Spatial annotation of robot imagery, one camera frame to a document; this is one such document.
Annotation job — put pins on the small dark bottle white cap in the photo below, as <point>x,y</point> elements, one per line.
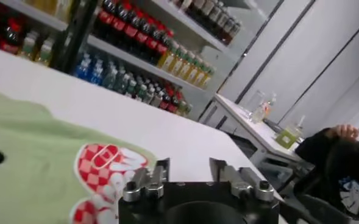
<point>157,99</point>
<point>141,91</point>
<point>131,86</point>
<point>149,95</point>

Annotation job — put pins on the person in black clothes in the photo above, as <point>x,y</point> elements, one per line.
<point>334,170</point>

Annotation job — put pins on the light green t-shirt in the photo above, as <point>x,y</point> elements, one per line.
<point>39,170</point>

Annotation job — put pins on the clear water bottle red label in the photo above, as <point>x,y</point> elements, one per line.
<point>264,111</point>
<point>256,100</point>

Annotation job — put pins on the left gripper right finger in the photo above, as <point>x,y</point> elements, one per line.
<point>243,182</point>

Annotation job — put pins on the yellow drink bottle white label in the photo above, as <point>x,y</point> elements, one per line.
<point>289,135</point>

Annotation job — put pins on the dark bottle beige label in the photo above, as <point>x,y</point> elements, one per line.
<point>228,25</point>
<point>212,13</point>
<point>220,19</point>

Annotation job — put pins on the white drinks display rack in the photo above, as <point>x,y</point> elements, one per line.
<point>130,61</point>
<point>39,16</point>

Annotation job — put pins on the white side table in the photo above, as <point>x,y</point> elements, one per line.
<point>237,110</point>

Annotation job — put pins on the blue water bottle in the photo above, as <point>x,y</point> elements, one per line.
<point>97,73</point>
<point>83,68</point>

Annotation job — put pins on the yellow tea bottle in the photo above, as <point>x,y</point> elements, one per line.
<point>193,74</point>
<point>200,78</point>
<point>206,81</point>
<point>167,61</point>
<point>185,70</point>
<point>177,66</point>

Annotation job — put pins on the clear green bottle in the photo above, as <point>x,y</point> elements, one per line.
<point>110,77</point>
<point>121,82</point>

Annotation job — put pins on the person bare hand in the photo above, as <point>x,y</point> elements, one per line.
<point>343,131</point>

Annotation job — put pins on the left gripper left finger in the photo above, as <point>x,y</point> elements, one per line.
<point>150,182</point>

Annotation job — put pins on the small cola bottle red cap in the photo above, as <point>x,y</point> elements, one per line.
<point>11,38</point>
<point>165,102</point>
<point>173,105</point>

